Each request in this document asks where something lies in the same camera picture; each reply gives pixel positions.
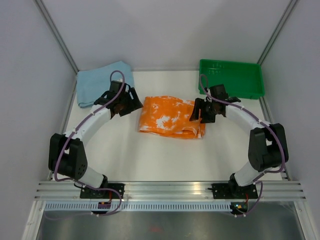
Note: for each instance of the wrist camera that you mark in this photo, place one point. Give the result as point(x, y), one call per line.
point(116, 87)
point(219, 92)

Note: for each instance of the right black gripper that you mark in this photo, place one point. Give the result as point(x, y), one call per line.
point(200, 103)

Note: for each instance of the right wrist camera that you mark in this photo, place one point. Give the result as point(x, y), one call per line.
point(219, 92)

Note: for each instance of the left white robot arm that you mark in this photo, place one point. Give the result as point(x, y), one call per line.
point(67, 155)

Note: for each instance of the aluminium mounting rail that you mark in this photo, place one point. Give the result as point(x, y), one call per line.
point(186, 191)

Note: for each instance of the light blue folded trousers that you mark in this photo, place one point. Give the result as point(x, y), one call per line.
point(91, 84)

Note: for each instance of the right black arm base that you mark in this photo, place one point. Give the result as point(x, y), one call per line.
point(232, 191)

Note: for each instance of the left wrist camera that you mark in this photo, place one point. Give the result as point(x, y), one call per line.
point(116, 87)

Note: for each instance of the green plastic tray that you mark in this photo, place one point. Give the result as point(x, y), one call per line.
point(240, 79)

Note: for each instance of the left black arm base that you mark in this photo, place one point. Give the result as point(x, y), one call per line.
point(88, 193)

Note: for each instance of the white slotted cable duct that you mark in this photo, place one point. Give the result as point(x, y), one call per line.
point(138, 206)

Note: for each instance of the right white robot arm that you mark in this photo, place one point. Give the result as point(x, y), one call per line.
point(267, 148)

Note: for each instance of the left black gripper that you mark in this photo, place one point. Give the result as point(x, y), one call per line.
point(135, 104)

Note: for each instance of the orange tie-dye trousers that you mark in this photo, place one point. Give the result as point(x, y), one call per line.
point(169, 116)

